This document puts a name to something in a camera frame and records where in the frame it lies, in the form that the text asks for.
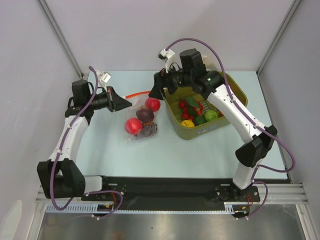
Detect olive green plastic bin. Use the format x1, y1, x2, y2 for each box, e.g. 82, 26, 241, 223
163, 71, 248, 141

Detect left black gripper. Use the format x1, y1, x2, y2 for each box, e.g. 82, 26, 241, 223
86, 86, 132, 113

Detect red fake apple upper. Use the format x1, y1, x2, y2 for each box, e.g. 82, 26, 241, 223
144, 97, 161, 113

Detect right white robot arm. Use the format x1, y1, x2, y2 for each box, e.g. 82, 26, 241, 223
149, 48, 277, 201

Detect small orange fake tangerine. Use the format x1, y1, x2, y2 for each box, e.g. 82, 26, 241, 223
142, 121, 153, 125

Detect fake lychee bunch with leaf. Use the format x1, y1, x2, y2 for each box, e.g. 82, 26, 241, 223
178, 97, 204, 121

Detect light green custard apple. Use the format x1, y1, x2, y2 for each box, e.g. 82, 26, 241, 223
204, 110, 219, 122

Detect dark purple fake grapes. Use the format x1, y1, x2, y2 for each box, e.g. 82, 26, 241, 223
135, 122, 158, 139

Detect aluminium frame rail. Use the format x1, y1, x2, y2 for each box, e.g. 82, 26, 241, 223
257, 182, 308, 205

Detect red fake apple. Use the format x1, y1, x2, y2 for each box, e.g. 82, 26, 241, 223
144, 97, 161, 113
124, 117, 143, 136

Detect yellow fake apple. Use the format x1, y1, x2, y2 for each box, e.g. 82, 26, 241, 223
180, 119, 195, 128

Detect white slotted cable duct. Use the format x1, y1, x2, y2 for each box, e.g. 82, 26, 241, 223
45, 200, 248, 215

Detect dark green fake lime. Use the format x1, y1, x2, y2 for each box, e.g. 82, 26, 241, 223
193, 115, 207, 126

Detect clear zip bag orange seal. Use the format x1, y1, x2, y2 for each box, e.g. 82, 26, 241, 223
124, 91, 161, 142

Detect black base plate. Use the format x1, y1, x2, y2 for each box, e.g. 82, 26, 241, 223
81, 174, 261, 211

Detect red fake apple lower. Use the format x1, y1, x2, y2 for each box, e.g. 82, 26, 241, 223
124, 117, 143, 136

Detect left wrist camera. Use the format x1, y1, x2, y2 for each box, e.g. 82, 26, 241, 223
98, 71, 111, 88

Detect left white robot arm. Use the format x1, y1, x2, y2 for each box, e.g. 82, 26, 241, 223
37, 80, 132, 200

